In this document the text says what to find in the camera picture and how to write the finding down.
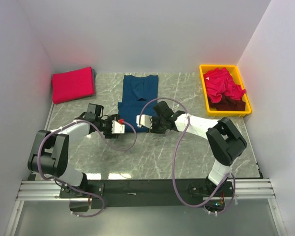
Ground blue t-shirt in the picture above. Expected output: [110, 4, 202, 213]
[118, 75, 159, 133]

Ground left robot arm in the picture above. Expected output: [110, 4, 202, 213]
[27, 103, 120, 198]

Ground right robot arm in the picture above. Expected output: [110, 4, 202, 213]
[136, 101, 247, 196]

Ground folded pink t-shirt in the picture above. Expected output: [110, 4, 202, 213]
[52, 67, 95, 104]

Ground folded grey t-shirt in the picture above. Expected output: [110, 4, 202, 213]
[91, 68, 97, 84]

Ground dark red t-shirt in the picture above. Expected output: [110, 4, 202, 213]
[208, 96, 246, 111]

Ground crumpled pink t-shirt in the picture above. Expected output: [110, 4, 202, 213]
[204, 67, 246, 103]

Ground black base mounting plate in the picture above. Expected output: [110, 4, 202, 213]
[59, 178, 236, 209]

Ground yellow plastic bin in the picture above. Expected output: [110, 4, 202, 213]
[199, 64, 252, 117]

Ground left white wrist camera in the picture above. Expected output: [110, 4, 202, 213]
[112, 120, 125, 135]

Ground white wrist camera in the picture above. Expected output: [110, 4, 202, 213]
[136, 115, 152, 129]
[112, 120, 125, 135]

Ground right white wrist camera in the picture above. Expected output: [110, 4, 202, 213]
[136, 115, 152, 129]

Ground aluminium rail frame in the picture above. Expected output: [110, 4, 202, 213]
[5, 179, 287, 236]

